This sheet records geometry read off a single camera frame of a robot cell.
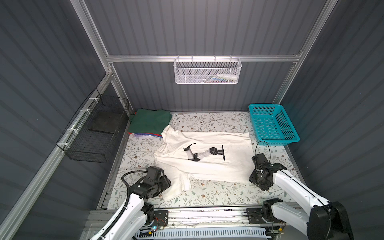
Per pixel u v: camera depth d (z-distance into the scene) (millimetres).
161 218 735
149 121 1139
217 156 963
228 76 867
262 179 693
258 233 705
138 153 980
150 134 1047
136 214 529
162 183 738
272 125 1119
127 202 518
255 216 739
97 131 741
